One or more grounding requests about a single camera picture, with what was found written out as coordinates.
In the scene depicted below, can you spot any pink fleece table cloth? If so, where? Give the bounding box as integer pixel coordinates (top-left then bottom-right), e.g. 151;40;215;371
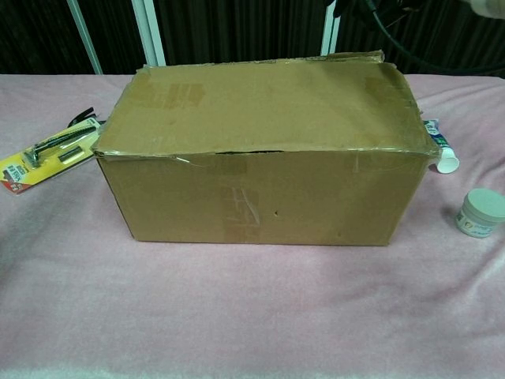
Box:
0;72;505;379

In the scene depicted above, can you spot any black pleated curtain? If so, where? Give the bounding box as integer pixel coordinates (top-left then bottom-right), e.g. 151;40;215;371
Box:
0;0;505;77

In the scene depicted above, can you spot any brown cardboard box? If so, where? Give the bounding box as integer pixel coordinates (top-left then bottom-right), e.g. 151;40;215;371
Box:
90;49;440;246

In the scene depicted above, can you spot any yellow razor blister pack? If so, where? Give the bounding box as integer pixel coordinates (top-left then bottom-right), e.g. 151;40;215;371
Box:
0;117;105;196

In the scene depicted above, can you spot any thin white frame post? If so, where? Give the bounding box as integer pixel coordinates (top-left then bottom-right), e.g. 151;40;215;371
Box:
65;0;105;76

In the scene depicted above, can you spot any wide white frame post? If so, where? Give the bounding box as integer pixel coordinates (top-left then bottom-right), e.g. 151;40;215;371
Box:
320;0;345;57
131;0;167;68

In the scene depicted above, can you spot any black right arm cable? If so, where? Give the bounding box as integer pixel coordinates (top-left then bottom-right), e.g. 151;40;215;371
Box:
366;0;505;74

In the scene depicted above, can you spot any small white cream jar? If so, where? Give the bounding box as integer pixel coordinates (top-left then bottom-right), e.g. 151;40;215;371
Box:
454;187;505;239

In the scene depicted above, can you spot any white blue toothpaste tube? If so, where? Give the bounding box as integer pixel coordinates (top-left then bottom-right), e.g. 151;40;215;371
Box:
422;118;461;175

